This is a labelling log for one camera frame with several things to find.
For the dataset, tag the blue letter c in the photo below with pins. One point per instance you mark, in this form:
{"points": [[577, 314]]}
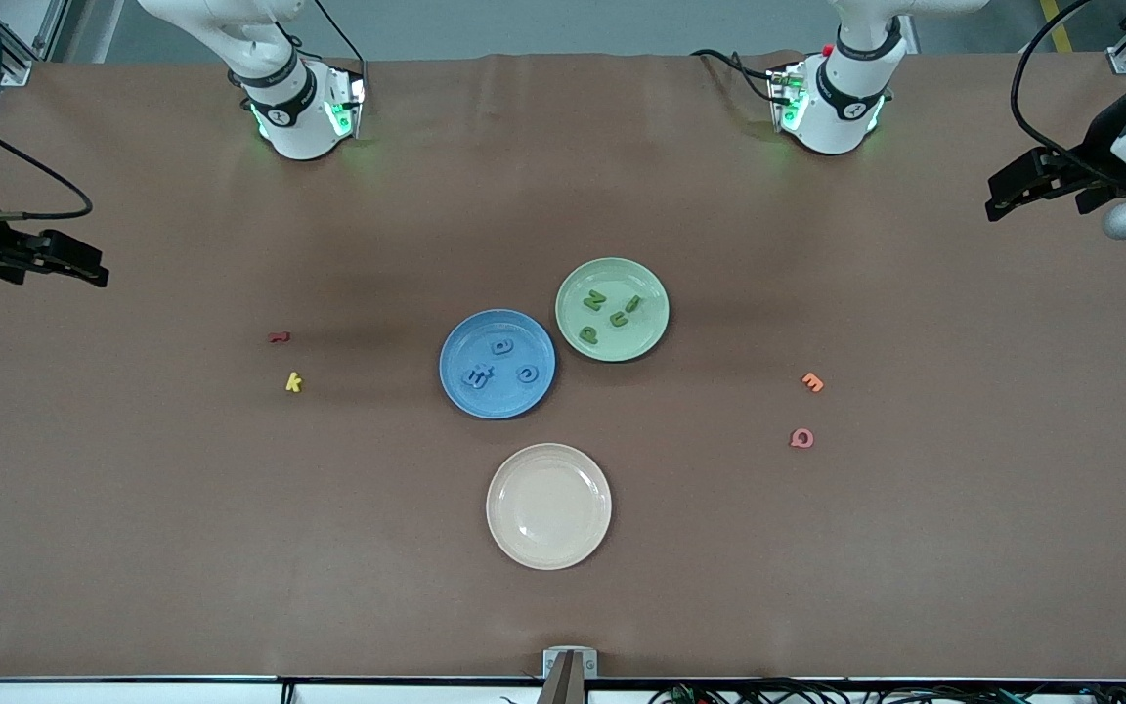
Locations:
{"points": [[520, 374]]}

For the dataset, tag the orange letter E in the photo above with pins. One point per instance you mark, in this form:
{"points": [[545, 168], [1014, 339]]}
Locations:
{"points": [[812, 381]]}

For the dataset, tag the pink letter Q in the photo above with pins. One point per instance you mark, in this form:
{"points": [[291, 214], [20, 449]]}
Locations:
{"points": [[794, 438]]}

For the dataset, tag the blue letter x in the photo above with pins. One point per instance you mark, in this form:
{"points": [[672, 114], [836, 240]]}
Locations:
{"points": [[485, 373]]}

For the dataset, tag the silver clamp bracket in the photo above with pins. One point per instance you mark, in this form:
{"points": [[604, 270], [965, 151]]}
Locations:
{"points": [[551, 660]]}

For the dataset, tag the brown table cover sheet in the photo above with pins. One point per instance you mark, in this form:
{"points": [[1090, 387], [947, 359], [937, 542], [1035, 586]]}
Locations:
{"points": [[133, 548]]}

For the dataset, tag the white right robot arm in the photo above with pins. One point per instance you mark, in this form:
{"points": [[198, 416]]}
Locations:
{"points": [[299, 127]]}

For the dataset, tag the blue letter a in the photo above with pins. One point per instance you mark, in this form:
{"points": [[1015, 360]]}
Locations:
{"points": [[507, 347]]}

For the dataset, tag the blue letter E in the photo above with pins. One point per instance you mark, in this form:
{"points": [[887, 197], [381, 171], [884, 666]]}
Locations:
{"points": [[469, 381]]}

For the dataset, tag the blue plate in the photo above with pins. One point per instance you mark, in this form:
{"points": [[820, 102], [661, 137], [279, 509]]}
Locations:
{"points": [[499, 403]]}

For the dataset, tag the yellow letter k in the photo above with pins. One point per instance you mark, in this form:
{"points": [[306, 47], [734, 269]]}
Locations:
{"points": [[293, 382]]}

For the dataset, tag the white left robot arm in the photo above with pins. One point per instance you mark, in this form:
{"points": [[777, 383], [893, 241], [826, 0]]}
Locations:
{"points": [[842, 117]]}

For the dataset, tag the beige plate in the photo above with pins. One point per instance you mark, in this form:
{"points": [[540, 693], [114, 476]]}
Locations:
{"points": [[548, 506]]}

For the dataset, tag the grey tapered post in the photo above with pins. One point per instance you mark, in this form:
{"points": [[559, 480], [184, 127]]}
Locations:
{"points": [[563, 686]]}

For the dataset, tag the green plate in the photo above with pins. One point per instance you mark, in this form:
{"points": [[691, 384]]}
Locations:
{"points": [[643, 337]]}

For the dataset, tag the green letter u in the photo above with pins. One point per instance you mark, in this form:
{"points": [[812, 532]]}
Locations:
{"points": [[619, 321]]}

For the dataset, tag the green letter P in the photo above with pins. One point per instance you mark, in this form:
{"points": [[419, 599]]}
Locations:
{"points": [[584, 337]]}

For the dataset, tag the green letter N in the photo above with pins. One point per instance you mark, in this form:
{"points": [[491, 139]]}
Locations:
{"points": [[593, 301]]}

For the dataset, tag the white table edge rail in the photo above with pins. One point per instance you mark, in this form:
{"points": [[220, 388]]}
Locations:
{"points": [[84, 696]]}

